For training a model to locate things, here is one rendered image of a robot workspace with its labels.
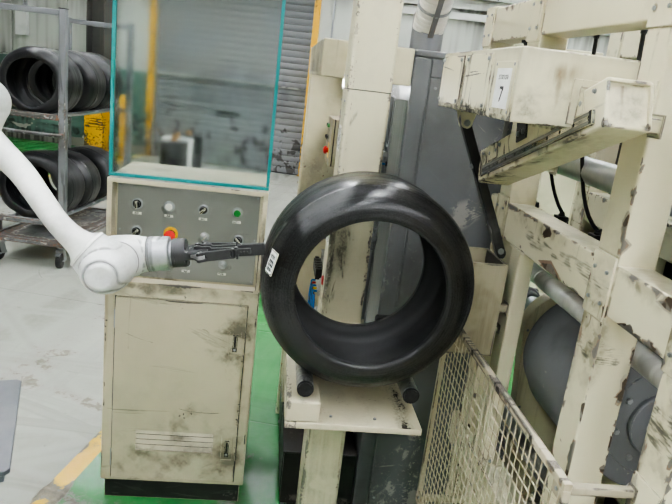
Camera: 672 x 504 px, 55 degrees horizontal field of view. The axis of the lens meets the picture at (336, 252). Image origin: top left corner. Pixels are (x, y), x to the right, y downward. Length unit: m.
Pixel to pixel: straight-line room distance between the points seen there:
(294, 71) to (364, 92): 9.08
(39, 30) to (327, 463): 11.10
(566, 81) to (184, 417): 1.85
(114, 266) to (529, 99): 0.94
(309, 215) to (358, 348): 0.53
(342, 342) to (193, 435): 0.91
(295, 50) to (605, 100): 9.86
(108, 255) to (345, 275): 0.77
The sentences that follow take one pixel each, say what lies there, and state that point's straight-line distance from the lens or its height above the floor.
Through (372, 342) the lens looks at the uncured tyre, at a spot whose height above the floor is 0.94.
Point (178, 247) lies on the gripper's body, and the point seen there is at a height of 1.23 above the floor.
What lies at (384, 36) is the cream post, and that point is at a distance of 1.91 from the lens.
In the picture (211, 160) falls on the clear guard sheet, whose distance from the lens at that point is 2.30.
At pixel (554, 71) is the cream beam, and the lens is 1.37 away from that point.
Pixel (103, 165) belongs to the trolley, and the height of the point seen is 0.70.
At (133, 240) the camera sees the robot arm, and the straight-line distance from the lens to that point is 1.69.
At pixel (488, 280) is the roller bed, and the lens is 2.01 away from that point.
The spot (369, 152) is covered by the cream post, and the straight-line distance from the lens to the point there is 1.91.
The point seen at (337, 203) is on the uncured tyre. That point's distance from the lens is 1.56.
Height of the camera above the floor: 1.68
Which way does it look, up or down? 15 degrees down
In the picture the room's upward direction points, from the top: 7 degrees clockwise
